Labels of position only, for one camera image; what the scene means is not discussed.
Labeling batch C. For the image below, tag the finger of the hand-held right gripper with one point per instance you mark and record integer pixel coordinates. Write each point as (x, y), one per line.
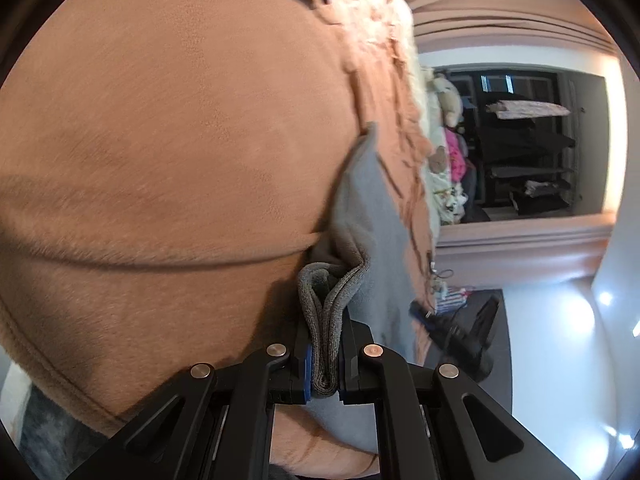
(422, 314)

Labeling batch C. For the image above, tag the orange fleece blanket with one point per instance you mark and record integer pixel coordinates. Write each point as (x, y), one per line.
(150, 135)

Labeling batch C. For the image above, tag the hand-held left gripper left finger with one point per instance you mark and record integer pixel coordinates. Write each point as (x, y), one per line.
(308, 365)

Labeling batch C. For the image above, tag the white plush toy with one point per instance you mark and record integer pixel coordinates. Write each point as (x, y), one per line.
(447, 100)

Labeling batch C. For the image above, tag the grey fluffy rug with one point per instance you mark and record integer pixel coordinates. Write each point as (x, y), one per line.
(50, 425)

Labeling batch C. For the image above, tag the bear print pillow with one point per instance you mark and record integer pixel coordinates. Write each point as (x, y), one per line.
(439, 160)

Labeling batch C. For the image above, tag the open dark wardrobe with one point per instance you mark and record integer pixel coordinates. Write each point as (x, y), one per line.
(525, 160)

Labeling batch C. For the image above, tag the pink cloth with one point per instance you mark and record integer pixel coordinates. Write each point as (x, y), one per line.
(455, 155)

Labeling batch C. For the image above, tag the grey t-shirt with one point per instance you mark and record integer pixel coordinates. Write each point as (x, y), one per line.
(370, 240)

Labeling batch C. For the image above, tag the floral hanging garment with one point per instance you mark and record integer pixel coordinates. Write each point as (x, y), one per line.
(530, 109)

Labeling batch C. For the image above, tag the pink curtain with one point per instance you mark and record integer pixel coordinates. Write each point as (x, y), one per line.
(500, 25)
(525, 255)

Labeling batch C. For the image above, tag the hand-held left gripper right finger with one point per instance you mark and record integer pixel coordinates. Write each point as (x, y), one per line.
(342, 375)

